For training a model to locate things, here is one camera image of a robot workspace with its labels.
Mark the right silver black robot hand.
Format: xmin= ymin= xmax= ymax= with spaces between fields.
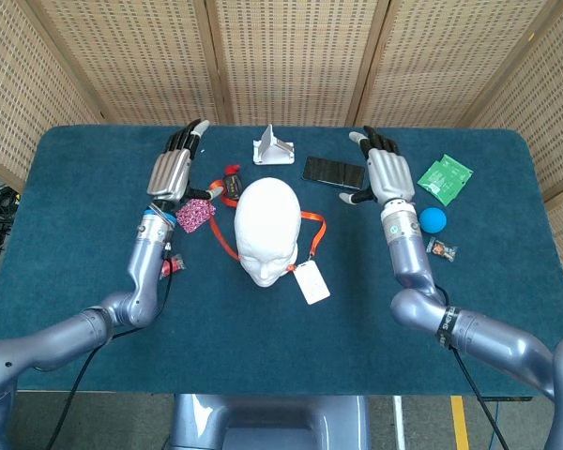
xmin=339 ymin=125 xmax=417 ymax=206

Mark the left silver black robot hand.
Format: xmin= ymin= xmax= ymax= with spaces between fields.
xmin=146 ymin=119 xmax=225 ymax=203

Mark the orange lanyard with badge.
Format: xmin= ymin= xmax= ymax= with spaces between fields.
xmin=208 ymin=173 xmax=327 ymax=274

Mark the white badge card holder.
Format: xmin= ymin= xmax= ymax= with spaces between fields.
xmin=293 ymin=262 xmax=332 ymax=307

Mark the white mannequin head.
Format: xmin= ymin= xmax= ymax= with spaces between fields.
xmin=233 ymin=176 xmax=303 ymax=288

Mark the pink patterned packet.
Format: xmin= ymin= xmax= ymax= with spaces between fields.
xmin=175 ymin=198 xmax=216 ymax=234

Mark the green foil packet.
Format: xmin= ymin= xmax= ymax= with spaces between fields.
xmin=416 ymin=153 xmax=475 ymax=207

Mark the black smartphone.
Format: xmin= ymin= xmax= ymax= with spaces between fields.
xmin=301 ymin=156 xmax=367 ymax=192

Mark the blue foam ball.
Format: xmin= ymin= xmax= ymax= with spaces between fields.
xmin=419 ymin=206 xmax=449 ymax=234

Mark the blue felt table cover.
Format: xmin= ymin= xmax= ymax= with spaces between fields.
xmin=0 ymin=124 xmax=563 ymax=398

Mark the orange snack in clear wrapper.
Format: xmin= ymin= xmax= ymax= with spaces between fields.
xmin=425 ymin=236 xmax=459 ymax=263

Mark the red candy in clear wrapper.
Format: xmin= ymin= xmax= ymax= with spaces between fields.
xmin=159 ymin=253 xmax=188 ymax=281

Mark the white phone stand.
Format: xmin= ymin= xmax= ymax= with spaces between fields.
xmin=251 ymin=123 xmax=296 ymax=166

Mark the woven bamboo screen panel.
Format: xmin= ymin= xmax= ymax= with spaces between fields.
xmin=351 ymin=0 xmax=563 ymax=128
xmin=201 ymin=0 xmax=395 ymax=127
xmin=27 ymin=0 xmax=231 ymax=127
xmin=0 ymin=0 xmax=99 ymax=188

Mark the white table leg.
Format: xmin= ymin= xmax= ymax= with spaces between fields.
xmin=392 ymin=396 xmax=407 ymax=450

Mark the blue-grey robot torso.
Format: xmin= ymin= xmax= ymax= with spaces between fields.
xmin=168 ymin=393 xmax=372 ymax=450

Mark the black floor cable bundle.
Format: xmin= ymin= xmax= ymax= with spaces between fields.
xmin=0 ymin=182 xmax=23 ymax=257

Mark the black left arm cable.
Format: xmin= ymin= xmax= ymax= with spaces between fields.
xmin=44 ymin=243 xmax=175 ymax=450

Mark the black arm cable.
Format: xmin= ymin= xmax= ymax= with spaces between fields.
xmin=44 ymin=243 xmax=175 ymax=450
xmin=448 ymin=344 xmax=511 ymax=450

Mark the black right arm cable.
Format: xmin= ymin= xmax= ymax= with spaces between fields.
xmin=448 ymin=344 xmax=511 ymax=450

